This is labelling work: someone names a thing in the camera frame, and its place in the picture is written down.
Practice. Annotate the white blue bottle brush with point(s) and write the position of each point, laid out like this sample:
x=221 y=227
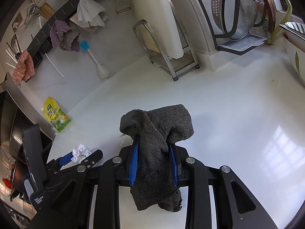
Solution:
x=95 y=59

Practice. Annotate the bamboo pot brush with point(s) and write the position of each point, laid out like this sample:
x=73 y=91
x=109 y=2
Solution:
x=47 y=10

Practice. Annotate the steel colander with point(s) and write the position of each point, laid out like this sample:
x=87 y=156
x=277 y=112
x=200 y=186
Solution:
x=218 y=4

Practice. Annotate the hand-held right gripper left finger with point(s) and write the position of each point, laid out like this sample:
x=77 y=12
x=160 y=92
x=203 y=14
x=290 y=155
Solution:
x=134 y=162

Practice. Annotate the white cutting board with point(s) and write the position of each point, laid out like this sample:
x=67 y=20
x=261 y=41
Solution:
x=152 y=9

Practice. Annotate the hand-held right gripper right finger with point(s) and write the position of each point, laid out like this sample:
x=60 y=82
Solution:
x=174 y=167

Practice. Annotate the dark grey cloth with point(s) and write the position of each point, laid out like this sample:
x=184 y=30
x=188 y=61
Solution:
x=162 y=128

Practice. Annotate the white wall outlet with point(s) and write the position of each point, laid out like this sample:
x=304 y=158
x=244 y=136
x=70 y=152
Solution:
x=17 y=21

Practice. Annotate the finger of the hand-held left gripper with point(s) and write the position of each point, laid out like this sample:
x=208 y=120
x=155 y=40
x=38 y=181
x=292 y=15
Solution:
x=91 y=157
x=65 y=159

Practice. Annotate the white paper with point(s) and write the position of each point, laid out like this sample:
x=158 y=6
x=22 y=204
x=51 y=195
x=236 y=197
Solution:
x=82 y=153

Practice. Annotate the yellow green seasoning pouch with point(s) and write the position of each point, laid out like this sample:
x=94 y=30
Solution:
x=57 y=118

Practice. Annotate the wooden board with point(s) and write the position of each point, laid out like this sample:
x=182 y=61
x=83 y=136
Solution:
x=91 y=29

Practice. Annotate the grey drip tray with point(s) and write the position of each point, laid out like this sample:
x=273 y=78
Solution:
x=243 y=44

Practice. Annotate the pink cloth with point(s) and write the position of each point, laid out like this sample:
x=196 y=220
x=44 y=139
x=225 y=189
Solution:
x=23 y=68

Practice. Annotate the brown rimmed pan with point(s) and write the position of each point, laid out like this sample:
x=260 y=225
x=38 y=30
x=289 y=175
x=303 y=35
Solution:
x=270 y=7

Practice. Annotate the black wall rail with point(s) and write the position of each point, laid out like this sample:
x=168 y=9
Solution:
x=47 y=32

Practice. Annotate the steel cutting board stand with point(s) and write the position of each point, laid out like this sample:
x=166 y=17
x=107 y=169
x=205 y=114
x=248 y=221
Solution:
x=166 y=62

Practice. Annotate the steel basin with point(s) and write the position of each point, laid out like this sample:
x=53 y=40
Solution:
x=245 y=12

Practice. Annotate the black frying pan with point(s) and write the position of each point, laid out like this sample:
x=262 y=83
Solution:
x=17 y=171

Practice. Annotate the white cloth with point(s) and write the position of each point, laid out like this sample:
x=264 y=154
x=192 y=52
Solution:
x=89 y=12

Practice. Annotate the black dish rack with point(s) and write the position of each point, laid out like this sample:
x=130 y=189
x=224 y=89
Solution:
x=209 y=28

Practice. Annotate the white patterned bowl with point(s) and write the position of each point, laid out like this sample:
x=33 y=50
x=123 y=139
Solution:
x=295 y=52

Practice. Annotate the purple cloth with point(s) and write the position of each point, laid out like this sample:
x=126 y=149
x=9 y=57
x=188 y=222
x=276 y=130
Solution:
x=63 y=34

